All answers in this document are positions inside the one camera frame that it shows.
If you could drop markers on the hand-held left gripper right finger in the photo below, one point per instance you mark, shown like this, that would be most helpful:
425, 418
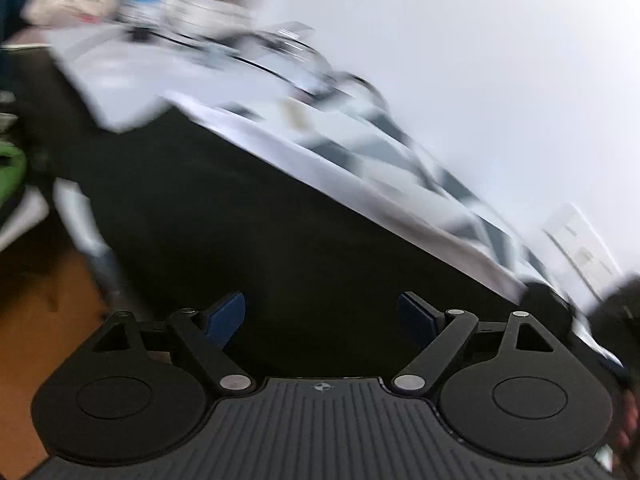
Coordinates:
416, 321

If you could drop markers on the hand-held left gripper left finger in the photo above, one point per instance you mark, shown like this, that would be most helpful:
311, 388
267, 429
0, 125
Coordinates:
227, 316

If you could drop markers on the person's right hand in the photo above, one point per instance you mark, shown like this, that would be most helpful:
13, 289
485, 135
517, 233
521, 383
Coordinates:
629, 430

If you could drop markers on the white table with black skirt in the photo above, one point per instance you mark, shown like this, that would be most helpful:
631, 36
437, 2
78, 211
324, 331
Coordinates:
350, 160

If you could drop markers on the green object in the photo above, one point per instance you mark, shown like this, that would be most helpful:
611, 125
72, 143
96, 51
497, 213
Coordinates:
10, 175

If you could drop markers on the beige bag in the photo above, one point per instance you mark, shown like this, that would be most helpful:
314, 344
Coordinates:
70, 2

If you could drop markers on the white wall socket panel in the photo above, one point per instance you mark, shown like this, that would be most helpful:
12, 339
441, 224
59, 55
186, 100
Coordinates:
585, 245

